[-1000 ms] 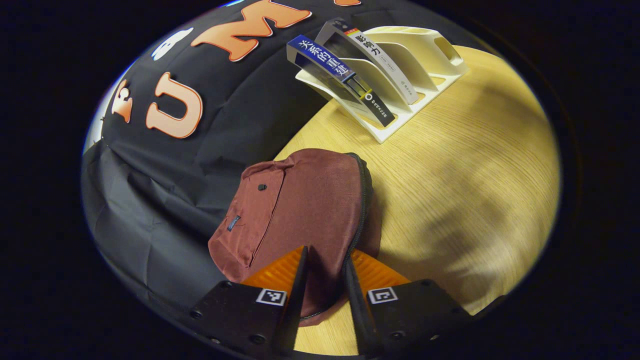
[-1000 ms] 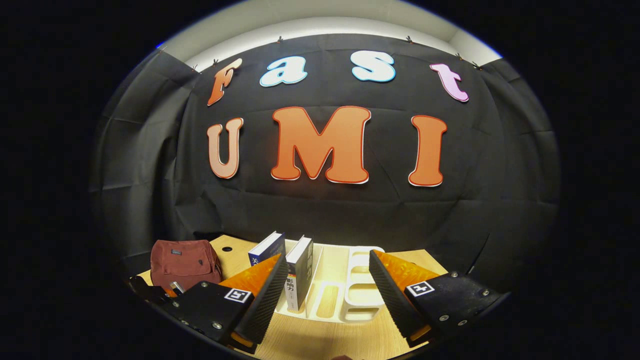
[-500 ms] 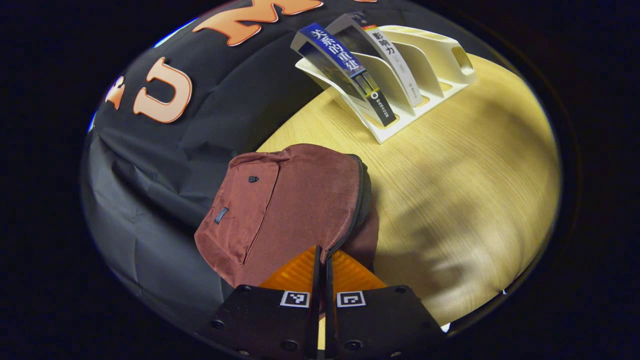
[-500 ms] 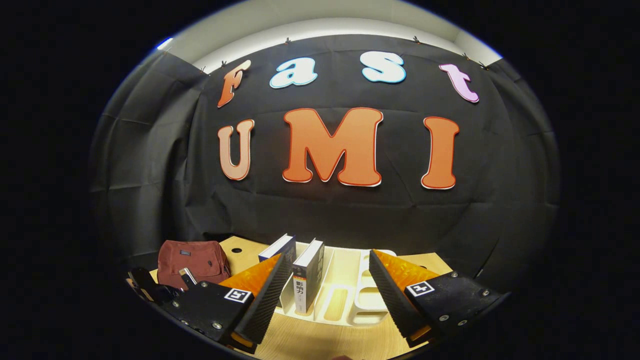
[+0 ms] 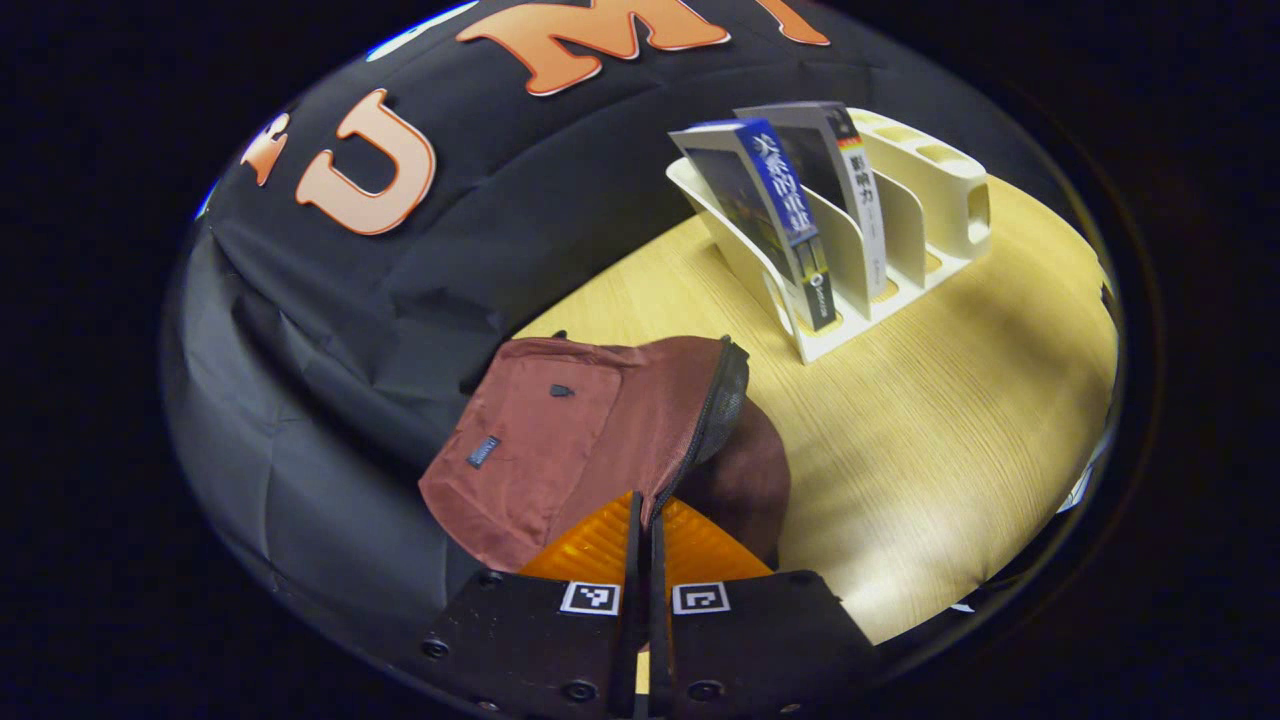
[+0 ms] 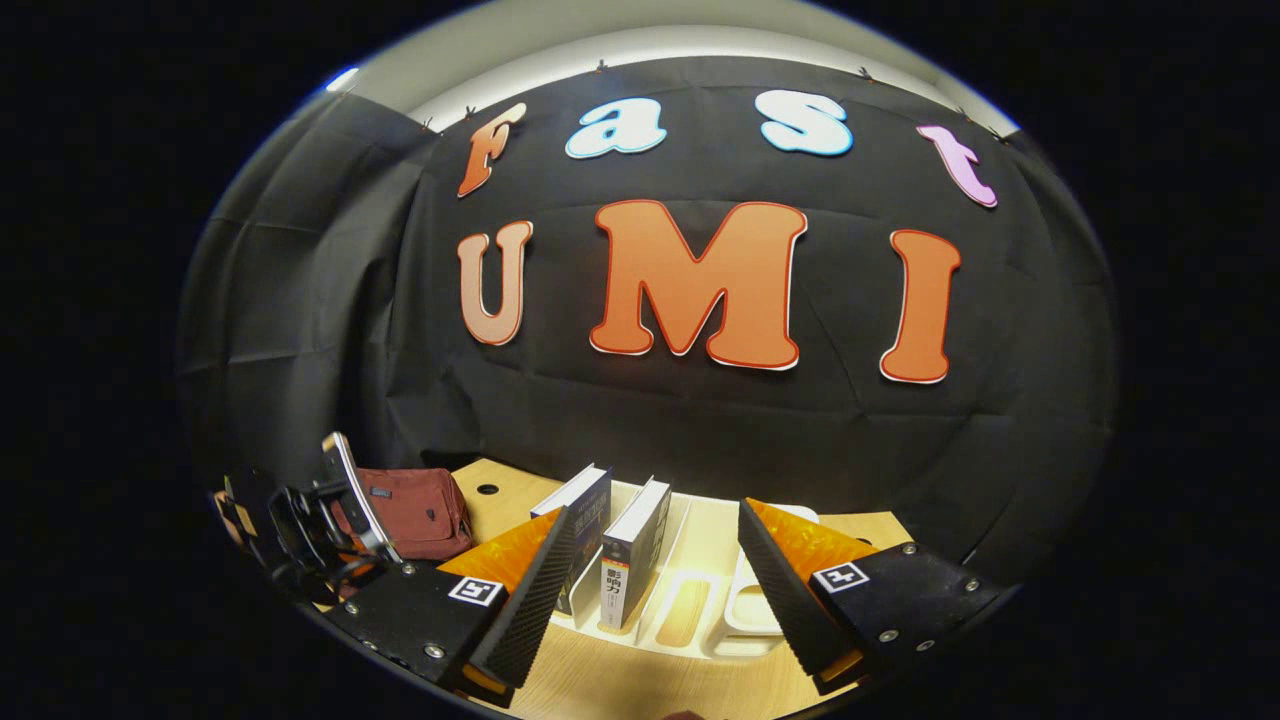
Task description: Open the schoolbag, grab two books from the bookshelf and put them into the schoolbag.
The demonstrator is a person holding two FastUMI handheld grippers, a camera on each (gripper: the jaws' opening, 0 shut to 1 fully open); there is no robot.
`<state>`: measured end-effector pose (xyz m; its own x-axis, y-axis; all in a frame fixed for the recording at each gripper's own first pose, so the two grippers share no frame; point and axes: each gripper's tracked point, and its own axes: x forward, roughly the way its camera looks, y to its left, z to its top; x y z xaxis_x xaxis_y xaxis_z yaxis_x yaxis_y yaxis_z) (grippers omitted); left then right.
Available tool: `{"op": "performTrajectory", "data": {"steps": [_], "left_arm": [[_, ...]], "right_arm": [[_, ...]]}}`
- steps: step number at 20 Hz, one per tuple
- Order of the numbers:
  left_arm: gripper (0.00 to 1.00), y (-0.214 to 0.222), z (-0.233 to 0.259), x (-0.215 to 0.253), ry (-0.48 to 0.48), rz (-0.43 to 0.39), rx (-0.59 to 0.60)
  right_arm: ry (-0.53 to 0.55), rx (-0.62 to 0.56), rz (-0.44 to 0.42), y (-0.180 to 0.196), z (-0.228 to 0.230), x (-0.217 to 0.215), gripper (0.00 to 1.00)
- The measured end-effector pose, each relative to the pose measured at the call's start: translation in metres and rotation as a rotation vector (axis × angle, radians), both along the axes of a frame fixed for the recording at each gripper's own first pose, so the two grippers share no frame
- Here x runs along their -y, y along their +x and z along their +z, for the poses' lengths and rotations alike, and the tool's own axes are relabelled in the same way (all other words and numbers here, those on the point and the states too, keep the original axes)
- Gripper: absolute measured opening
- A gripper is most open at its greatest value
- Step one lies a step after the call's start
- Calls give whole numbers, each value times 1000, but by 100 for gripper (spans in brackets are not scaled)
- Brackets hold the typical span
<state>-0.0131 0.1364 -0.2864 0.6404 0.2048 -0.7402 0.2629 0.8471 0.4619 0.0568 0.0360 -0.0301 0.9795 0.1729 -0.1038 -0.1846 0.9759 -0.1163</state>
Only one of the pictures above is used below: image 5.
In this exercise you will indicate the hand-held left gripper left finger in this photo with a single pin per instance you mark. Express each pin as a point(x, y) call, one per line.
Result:
point(520, 640)

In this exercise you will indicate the maroon schoolbag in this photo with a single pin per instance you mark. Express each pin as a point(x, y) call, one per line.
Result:
point(560, 440)

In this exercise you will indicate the blue spine book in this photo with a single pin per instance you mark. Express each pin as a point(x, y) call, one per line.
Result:
point(790, 200)

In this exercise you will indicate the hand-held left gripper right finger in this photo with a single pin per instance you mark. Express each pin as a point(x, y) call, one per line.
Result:
point(760, 640)

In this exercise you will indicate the black backdrop cloth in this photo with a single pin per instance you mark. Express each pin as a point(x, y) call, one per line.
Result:
point(330, 330)

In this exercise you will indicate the white plastic bookshelf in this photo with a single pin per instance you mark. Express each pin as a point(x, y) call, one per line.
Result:
point(950, 190)

